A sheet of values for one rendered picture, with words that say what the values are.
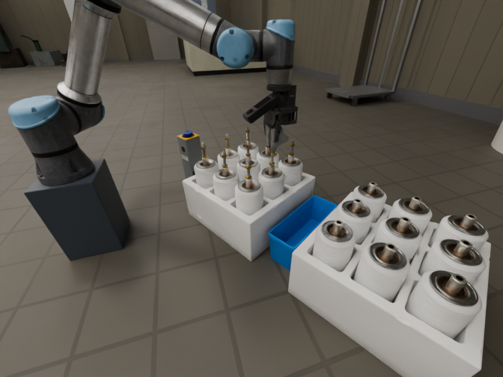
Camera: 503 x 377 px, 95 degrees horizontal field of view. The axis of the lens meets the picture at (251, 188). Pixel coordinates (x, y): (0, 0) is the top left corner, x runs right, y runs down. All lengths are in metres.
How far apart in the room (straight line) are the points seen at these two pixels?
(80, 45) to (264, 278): 0.87
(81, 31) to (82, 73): 0.11
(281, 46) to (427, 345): 0.74
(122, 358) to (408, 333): 0.66
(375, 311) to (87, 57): 0.99
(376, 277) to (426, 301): 0.09
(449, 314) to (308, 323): 0.33
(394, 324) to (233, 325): 0.39
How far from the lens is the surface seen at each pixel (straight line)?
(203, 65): 5.52
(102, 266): 1.01
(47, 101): 0.89
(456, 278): 0.61
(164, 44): 10.72
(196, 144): 1.05
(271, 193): 0.83
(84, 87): 0.93
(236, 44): 0.56
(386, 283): 0.61
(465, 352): 0.64
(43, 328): 0.95
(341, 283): 0.62
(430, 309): 0.62
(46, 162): 0.91
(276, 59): 0.71
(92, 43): 0.88
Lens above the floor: 0.67
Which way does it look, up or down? 33 degrees down
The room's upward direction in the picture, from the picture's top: 1 degrees counter-clockwise
